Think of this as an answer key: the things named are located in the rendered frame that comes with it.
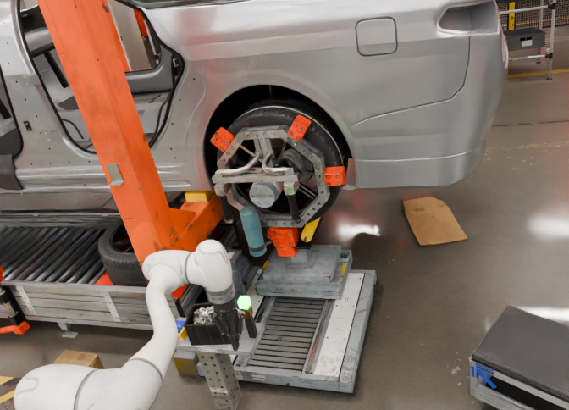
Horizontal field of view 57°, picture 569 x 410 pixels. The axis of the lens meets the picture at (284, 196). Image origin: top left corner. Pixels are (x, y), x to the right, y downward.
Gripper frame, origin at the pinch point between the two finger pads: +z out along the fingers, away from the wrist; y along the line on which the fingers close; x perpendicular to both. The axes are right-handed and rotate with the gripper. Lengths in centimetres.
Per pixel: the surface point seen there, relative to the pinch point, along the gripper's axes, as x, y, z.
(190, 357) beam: 46, -49, 63
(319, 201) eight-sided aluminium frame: 92, 19, 0
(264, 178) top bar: 75, -2, -23
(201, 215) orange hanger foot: 97, -47, 10
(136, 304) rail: 68, -84, 47
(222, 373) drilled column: 26, -23, 48
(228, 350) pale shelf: 21.5, -14.6, 28.9
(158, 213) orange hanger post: 63, -51, -13
